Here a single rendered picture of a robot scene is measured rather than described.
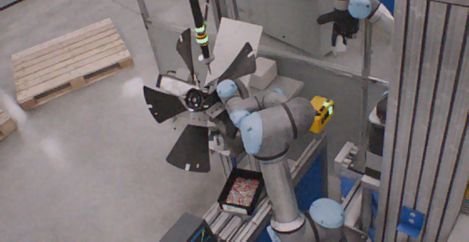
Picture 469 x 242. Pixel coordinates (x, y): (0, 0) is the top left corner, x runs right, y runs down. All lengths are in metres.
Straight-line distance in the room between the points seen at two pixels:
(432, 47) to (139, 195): 2.72
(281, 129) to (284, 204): 0.27
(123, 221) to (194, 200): 0.53
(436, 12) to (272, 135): 0.55
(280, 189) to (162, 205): 2.03
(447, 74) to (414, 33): 0.13
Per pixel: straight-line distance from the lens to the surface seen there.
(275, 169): 1.39
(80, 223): 3.54
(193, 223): 1.64
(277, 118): 1.32
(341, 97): 2.72
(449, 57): 1.16
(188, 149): 2.23
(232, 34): 2.41
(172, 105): 2.32
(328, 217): 1.57
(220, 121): 2.10
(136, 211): 3.42
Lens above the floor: 2.55
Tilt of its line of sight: 40 degrees down
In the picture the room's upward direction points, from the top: 12 degrees counter-clockwise
